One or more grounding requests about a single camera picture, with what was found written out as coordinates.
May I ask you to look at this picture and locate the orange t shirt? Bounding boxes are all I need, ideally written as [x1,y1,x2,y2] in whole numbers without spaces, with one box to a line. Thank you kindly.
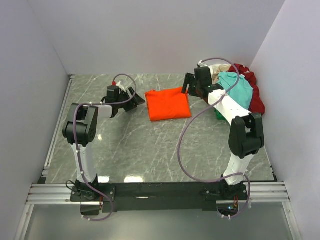
[145,86,192,122]

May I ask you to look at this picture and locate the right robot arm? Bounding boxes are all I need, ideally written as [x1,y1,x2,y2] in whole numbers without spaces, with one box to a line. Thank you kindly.
[181,66,265,195]

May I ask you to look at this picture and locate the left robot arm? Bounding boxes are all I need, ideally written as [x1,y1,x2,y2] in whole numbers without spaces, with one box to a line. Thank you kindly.
[62,85,146,195]

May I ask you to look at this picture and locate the beige t shirt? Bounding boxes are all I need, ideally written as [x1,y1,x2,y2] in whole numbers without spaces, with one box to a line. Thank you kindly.
[211,65,232,85]

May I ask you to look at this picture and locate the green plastic bin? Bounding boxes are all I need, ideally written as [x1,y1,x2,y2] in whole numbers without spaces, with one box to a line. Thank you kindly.
[214,109,225,120]

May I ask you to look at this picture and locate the teal t shirt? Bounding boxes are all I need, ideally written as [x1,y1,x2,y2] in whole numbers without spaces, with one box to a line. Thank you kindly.
[217,71,253,110]

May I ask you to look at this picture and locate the dark red t shirt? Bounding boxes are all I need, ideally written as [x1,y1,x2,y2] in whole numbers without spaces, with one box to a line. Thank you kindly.
[235,64,266,116]

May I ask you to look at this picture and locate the black base beam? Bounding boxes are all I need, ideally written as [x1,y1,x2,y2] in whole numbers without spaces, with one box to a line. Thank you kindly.
[70,181,248,216]

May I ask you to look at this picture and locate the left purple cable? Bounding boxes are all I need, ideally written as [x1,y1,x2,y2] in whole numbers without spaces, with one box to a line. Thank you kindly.
[74,73,138,223]

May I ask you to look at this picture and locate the purple cable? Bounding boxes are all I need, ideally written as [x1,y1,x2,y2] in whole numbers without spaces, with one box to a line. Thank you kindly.
[74,73,138,223]
[177,57,251,220]

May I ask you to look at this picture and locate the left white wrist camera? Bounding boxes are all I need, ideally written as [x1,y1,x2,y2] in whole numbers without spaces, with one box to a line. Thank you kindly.
[112,81,127,92]

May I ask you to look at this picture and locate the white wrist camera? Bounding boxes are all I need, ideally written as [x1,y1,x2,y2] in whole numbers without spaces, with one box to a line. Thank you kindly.
[112,81,127,92]
[197,60,208,68]

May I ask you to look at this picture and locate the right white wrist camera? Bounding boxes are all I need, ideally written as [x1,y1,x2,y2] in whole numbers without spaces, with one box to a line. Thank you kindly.
[197,60,208,68]

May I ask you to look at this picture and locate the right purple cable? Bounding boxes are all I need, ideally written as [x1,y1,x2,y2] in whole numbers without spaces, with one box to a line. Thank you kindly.
[177,57,251,220]

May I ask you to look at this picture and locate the aluminium frame rail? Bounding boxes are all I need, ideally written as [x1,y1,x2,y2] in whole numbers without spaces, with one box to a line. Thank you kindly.
[14,74,106,240]

